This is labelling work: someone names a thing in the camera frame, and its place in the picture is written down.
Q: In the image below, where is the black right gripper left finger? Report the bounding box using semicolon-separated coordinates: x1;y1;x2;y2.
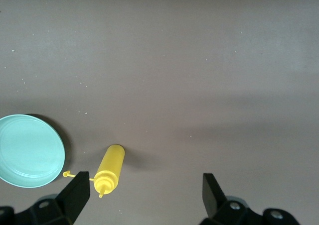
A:
0;171;91;225

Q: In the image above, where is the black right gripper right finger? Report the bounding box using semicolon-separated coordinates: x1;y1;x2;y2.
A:
199;173;300;225

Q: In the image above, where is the yellow mustard squeeze bottle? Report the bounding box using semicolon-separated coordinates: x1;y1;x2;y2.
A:
62;144;126;199

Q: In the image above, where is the light green plate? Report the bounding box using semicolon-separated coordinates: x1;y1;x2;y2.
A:
0;113;66;189

